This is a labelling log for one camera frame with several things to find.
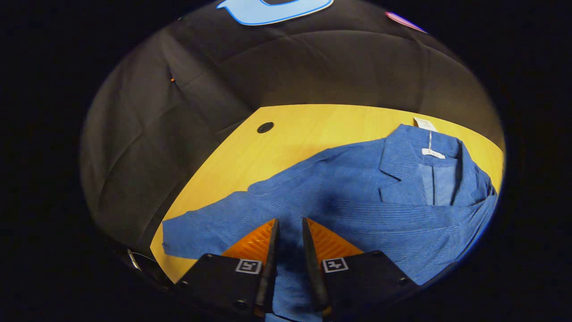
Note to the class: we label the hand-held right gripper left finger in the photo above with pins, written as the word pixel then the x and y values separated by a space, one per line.
pixel 270 277

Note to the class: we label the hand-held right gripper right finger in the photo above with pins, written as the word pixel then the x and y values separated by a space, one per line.
pixel 313 268

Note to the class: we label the dark part with shiny edge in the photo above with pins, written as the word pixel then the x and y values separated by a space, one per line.
pixel 134 260

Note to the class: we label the black table grommet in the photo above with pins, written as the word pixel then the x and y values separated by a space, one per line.
pixel 265 127

